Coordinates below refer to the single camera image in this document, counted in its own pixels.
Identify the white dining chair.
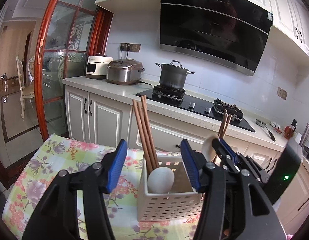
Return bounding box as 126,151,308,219
16,56,35,118

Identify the white ceramic spoon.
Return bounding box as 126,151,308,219
148,167,174,193
201,134,219,162

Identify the wall light switch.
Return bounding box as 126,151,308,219
276,87,287,100

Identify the dark stock pot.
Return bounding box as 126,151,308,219
155,60,195,89

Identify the silver pressure cooker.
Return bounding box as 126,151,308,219
106,59,145,85

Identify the white perforated utensil basket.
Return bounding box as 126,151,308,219
137,154,204,222

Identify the black range hood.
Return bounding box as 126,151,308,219
159,0,273,76

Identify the floral tablecloth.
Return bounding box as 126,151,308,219
2,135,199,239

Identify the red jar on counter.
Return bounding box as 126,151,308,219
284,119,297,140

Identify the white rice cooker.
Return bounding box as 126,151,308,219
86,55,113,80

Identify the red framed glass door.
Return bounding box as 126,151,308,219
34,0,113,140

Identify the brown wooden chopstick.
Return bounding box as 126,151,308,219
141,95,159,168
212,109,228,163
132,99,153,174
220,114,232,139
137,102,156,170

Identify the small metal ladle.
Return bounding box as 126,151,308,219
255,119,276,141

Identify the wall power socket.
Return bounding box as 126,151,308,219
119,43,141,53

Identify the black gas stove top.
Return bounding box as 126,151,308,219
136,85,255,132

